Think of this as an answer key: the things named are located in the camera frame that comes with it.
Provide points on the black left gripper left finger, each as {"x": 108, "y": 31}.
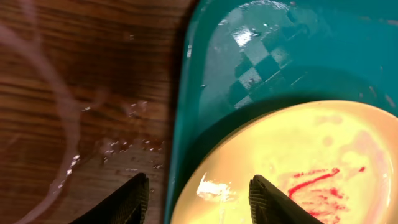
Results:
{"x": 127, "y": 205}

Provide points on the yellow plate with ketchup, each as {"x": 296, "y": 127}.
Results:
{"x": 337, "y": 160}

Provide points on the teal plastic tray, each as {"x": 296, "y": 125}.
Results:
{"x": 242, "y": 59}

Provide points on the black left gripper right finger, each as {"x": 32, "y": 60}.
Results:
{"x": 273, "y": 205}

